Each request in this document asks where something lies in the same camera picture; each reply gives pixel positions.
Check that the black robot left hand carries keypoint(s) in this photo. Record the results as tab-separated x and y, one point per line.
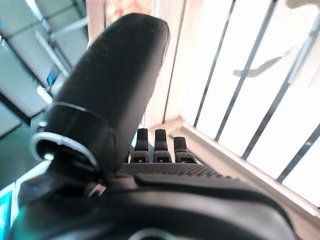
112	75

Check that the blue sign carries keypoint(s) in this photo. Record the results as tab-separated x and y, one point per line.
6	210

